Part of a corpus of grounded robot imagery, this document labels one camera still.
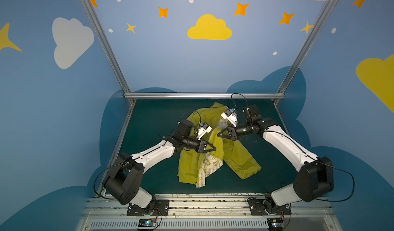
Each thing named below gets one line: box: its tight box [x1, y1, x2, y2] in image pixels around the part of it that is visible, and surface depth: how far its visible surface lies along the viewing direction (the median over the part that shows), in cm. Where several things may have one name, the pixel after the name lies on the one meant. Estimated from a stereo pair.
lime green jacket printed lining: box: [177, 101, 262, 189], surface depth 86 cm
